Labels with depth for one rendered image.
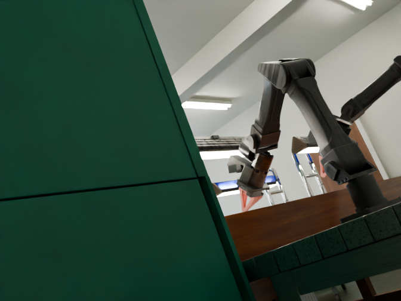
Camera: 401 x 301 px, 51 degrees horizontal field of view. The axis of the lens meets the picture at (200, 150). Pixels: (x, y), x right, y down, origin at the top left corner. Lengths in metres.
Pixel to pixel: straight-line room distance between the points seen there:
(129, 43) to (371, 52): 5.60
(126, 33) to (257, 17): 3.63
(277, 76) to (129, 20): 0.39
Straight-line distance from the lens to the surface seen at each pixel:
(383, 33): 6.31
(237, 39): 4.57
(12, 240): 0.56
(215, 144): 1.45
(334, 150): 0.97
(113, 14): 0.89
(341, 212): 1.29
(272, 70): 1.08
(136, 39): 0.89
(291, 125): 6.79
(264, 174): 1.28
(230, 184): 2.38
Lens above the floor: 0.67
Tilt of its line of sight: 16 degrees up
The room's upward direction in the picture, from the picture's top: 21 degrees counter-clockwise
